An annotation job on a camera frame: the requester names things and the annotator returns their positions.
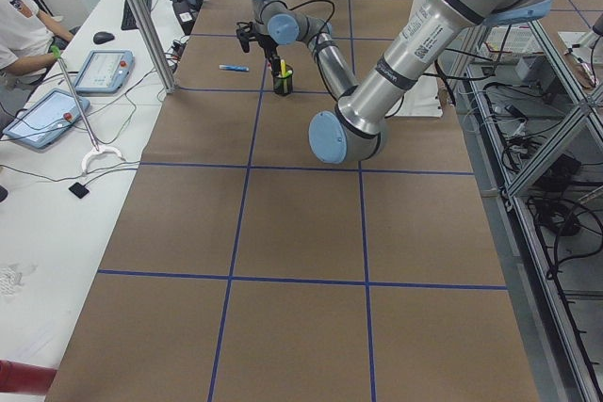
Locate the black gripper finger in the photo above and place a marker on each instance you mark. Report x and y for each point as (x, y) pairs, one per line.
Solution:
(275, 66)

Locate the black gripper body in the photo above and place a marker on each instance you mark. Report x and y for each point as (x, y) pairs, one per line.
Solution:
(267, 42)

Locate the blue marker pen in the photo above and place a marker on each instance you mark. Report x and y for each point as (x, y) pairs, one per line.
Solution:
(233, 68)

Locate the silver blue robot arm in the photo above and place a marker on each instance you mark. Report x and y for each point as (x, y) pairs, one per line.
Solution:
(355, 129)

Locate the yellow highlighter pen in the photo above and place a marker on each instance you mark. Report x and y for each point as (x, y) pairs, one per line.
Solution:
(283, 68)

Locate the black mesh pen cup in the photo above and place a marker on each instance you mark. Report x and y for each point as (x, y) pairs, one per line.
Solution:
(282, 83)

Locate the blue tape strip lengthwise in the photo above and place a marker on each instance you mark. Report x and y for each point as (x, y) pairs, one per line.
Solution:
(232, 265)

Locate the far teach pendant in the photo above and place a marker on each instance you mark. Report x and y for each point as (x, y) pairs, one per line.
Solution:
(104, 72)

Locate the teach pendant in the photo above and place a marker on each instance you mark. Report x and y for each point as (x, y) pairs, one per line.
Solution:
(45, 122)
(104, 72)

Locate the black computer mouse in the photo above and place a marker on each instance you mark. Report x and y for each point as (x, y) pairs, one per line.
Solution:
(102, 37)

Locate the metal rod with white hook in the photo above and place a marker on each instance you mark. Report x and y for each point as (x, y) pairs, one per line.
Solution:
(98, 148)

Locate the brown paper table cover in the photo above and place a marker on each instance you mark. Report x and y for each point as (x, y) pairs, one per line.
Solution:
(376, 281)

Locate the near teach pendant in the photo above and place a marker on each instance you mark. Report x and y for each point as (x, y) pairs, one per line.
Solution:
(45, 122)

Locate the person in white shirt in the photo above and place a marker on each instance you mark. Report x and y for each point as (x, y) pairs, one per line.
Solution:
(27, 35)

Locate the red cylinder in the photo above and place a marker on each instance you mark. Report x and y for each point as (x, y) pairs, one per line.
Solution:
(22, 378)

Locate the aluminium frame post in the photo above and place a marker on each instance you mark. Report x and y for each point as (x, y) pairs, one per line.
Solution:
(152, 42)

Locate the aluminium side frame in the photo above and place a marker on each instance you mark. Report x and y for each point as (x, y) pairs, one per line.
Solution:
(532, 103)

